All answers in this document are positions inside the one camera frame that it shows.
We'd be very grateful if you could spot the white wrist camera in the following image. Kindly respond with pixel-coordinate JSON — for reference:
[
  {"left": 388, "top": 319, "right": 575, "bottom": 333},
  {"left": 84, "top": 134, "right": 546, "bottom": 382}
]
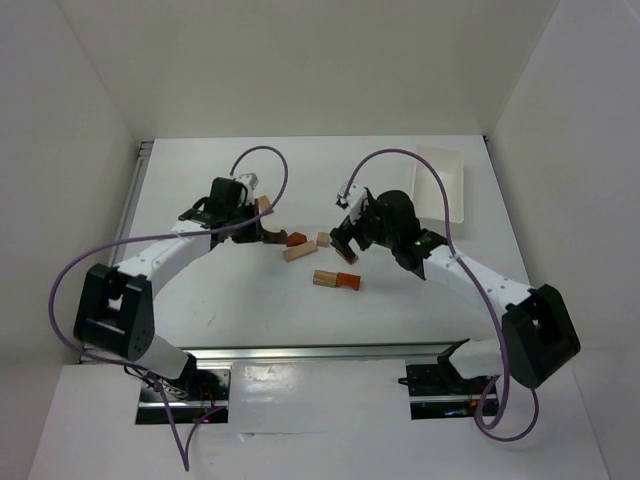
[
  {"left": 336, "top": 182, "right": 369, "bottom": 224},
  {"left": 236, "top": 173, "right": 259, "bottom": 192}
]

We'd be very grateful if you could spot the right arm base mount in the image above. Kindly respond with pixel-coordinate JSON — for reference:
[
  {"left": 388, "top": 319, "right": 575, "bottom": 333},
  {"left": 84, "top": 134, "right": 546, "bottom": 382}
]
[{"left": 397, "top": 364, "right": 490, "bottom": 420}]

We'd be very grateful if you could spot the aluminium rail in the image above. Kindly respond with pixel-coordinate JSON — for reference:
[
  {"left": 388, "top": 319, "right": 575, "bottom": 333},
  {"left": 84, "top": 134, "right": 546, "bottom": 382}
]
[
  {"left": 114, "top": 140, "right": 154, "bottom": 241},
  {"left": 79, "top": 340, "right": 551, "bottom": 362}
]

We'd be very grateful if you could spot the small light square block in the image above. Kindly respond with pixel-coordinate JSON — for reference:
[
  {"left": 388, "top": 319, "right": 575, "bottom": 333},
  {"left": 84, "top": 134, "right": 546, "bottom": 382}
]
[{"left": 316, "top": 232, "right": 331, "bottom": 248}]

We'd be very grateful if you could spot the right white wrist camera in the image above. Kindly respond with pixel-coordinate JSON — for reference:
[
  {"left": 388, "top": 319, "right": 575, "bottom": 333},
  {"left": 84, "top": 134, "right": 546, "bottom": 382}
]
[{"left": 336, "top": 182, "right": 369, "bottom": 224}]

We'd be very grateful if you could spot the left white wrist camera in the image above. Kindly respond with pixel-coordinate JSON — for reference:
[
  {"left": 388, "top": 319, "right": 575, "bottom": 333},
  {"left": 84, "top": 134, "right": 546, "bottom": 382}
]
[{"left": 236, "top": 173, "right": 259, "bottom": 192}]

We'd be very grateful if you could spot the tan rectangular block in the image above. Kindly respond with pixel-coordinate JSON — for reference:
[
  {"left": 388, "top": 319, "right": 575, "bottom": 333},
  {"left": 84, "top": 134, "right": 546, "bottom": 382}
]
[{"left": 336, "top": 249, "right": 358, "bottom": 265}]

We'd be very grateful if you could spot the striped light wood block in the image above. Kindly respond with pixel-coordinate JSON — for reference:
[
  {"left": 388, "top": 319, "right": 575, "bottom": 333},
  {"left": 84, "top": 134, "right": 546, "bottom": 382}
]
[{"left": 312, "top": 270, "right": 338, "bottom": 288}]

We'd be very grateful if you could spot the aluminium front rail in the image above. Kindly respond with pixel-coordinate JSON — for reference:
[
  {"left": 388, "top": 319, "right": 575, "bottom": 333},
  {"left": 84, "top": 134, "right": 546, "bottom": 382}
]
[{"left": 79, "top": 340, "right": 551, "bottom": 362}]

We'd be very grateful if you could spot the long light wood block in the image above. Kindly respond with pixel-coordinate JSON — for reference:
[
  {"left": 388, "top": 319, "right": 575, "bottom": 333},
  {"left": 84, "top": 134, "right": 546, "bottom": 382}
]
[{"left": 283, "top": 241, "right": 318, "bottom": 263}]

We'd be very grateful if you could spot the aluminium left rail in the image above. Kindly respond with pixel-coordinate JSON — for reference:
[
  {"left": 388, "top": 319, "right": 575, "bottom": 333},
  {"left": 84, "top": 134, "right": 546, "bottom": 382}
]
[{"left": 114, "top": 140, "right": 154, "bottom": 241}]

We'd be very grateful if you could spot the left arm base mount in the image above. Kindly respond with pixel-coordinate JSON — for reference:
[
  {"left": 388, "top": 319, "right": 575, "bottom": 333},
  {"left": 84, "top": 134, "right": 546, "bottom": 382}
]
[{"left": 123, "top": 366, "right": 231, "bottom": 425}]

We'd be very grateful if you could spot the reddish brown wedge block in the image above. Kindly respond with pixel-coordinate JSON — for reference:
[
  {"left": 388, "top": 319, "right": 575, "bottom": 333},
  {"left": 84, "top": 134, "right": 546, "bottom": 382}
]
[{"left": 286, "top": 232, "right": 308, "bottom": 248}]

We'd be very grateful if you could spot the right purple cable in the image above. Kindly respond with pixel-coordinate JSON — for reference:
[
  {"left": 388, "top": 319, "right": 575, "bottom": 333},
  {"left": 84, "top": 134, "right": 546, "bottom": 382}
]
[{"left": 344, "top": 148, "right": 541, "bottom": 442}]

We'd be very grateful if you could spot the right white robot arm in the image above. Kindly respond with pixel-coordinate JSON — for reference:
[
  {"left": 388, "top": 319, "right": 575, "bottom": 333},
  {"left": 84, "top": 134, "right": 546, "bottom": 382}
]
[{"left": 330, "top": 185, "right": 581, "bottom": 389}]

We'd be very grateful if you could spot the white plastic bin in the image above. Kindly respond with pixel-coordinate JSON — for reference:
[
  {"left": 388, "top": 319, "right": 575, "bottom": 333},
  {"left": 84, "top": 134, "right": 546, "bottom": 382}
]
[{"left": 409, "top": 144, "right": 466, "bottom": 225}]

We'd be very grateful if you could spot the light wood block far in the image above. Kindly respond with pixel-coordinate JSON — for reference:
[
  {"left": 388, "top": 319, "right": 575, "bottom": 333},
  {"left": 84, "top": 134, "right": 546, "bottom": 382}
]
[{"left": 257, "top": 195, "right": 271, "bottom": 213}]

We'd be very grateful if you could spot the dark brown notched block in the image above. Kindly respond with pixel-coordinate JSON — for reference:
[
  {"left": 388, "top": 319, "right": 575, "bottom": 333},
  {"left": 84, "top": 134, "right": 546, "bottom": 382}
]
[{"left": 264, "top": 230, "right": 288, "bottom": 245}]

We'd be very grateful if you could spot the orange arch block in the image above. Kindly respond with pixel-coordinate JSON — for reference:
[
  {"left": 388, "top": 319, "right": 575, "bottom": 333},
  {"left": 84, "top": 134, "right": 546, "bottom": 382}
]
[{"left": 336, "top": 272, "right": 361, "bottom": 291}]

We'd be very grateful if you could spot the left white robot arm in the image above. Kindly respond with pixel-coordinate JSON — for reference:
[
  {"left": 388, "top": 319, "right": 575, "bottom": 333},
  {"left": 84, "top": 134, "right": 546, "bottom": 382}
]
[{"left": 73, "top": 173, "right": 285, "bottom": 399}]

